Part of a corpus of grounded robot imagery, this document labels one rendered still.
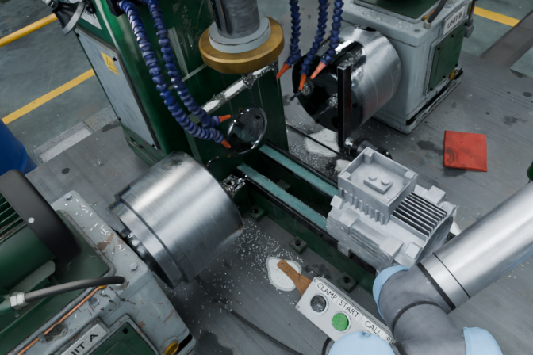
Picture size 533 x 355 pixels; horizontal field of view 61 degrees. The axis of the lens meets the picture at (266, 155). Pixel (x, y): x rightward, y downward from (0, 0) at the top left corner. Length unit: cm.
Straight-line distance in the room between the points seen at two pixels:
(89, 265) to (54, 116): 251
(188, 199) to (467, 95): 106
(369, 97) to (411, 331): 71
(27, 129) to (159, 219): 249
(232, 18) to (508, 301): 88
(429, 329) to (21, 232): 59
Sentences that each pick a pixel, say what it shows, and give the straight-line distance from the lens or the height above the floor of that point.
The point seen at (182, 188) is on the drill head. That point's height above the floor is 116.
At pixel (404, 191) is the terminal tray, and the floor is 113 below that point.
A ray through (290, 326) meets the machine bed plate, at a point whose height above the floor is 80.
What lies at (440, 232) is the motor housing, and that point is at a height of 98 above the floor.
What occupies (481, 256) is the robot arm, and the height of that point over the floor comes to 130.
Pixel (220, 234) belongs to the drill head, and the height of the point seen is 106.
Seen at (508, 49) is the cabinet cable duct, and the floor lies 4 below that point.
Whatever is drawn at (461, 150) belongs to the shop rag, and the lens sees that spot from 146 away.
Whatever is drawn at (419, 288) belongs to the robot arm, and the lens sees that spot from 66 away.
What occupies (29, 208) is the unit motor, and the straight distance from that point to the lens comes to 77.
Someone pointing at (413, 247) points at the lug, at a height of 109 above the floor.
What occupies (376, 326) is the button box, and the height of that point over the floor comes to 108.
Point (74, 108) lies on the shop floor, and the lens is 332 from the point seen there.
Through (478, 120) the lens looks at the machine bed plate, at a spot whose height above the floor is 80.
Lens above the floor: 185
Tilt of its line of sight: 47 degrees down
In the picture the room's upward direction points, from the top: 11 degrees counter-clockwise
